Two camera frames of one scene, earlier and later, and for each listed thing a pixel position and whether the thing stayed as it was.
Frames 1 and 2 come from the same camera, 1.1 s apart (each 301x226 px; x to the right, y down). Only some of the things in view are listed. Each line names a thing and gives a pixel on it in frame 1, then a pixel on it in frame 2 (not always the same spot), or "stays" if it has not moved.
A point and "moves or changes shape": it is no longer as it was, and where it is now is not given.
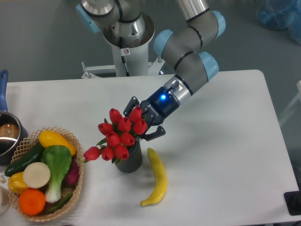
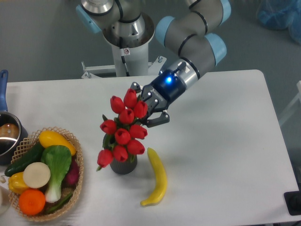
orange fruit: [31, 201] stays
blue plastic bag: [282, 14] stays
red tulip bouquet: [119, 132] moves or changes shape
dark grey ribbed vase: [134, 161] moves or changes shape
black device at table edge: [293, 200] stays
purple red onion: [71, 178] stays
